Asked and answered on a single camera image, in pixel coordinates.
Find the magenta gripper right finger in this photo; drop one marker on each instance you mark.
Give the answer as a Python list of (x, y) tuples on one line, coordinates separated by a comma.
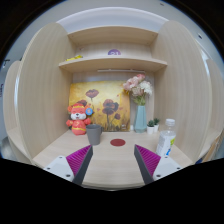
[(152, 166)]

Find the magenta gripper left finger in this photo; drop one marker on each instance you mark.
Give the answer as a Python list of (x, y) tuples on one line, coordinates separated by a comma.
[(73, 167)]

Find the clear plastic water bottle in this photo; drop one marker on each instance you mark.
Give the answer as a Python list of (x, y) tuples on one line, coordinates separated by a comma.
[(166, 138)]

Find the grey cup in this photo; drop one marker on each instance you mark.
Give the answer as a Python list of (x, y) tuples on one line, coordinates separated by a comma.
[(94, 132)]

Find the red round coaster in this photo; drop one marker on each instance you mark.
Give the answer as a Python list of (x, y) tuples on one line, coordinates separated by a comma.
[(117, 142)]

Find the small potted plant left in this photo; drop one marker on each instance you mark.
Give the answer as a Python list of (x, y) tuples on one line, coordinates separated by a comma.
[(150, 127)]

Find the small potted plant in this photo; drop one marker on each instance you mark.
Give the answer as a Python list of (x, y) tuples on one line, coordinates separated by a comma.
[(150, 127), (156, 124)]

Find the red plush mascot toy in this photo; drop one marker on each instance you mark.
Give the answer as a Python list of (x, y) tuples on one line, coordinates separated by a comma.
[(79, 118)]

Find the teal ribbed vase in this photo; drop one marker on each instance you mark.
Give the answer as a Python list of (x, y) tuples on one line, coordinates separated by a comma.
[(140, 123)]

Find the small potted plant right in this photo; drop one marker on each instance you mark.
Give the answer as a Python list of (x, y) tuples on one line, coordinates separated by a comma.
[(156, 124)]

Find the yellow poppy flower painting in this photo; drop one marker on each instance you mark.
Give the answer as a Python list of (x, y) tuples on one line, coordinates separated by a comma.
[(108, 100)]

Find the light wood shelf unit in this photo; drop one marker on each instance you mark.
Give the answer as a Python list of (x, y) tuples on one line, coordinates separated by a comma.
[(186, 87)]

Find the pink white flower bouquet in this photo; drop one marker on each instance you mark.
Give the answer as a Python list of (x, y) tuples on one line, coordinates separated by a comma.
[(139, 88)]

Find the white light bar under shelf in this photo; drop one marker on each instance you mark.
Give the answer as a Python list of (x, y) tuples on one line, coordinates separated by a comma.
[(121, 70)]

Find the yellow object on shelf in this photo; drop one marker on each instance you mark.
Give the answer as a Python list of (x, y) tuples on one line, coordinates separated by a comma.
[(74, 58)]

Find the purple round object on shelf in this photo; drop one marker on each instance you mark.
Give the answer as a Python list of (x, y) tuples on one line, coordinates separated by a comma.
[(114, 52)]

